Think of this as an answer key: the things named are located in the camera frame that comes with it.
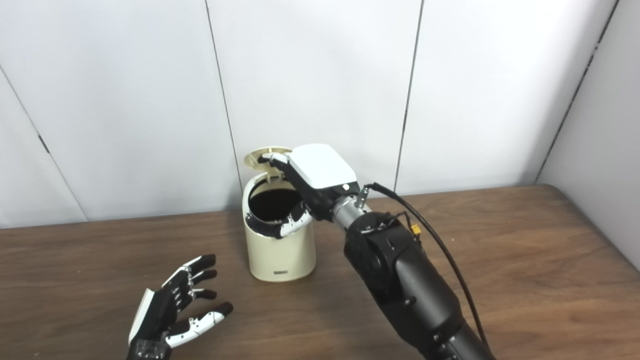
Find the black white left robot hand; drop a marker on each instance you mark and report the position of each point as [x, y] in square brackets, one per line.
[160, 310]

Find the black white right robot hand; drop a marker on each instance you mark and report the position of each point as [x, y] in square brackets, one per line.
[322, 170]

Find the cream round bin lid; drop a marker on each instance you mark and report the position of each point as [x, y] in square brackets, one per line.
[260, 152]

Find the cream-colored round bin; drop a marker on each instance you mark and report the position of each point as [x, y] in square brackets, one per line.
[282, 255]

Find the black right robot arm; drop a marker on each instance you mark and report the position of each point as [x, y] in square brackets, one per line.
[410, 280]

